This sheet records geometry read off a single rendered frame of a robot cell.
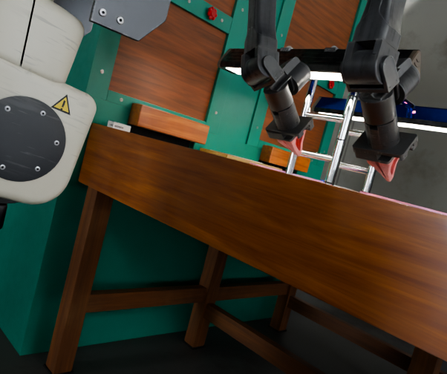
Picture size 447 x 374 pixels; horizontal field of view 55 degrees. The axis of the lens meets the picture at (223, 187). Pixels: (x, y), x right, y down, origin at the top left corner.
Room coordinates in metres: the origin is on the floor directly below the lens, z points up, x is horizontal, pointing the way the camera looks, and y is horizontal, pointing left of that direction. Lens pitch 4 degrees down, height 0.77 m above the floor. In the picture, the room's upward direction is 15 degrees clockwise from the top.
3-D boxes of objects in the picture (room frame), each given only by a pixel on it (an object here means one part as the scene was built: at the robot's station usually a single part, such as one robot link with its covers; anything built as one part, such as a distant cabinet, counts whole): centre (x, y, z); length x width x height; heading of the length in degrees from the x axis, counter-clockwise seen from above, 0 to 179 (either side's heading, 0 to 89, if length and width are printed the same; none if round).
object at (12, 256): (1.95, 0.19, 0.42); 1.36 x 0.55 x 0.84; 136
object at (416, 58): (1.21, -0.13, 1.08); 0.62 x 0.08 x 0.07; 46
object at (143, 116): (1.47, 0.23, 0.83); 0.30 x 0.06 x 0.07; 136
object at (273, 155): (1.96, -0.24, 0.83); 0.30 x 0.06 x 0.07; 136
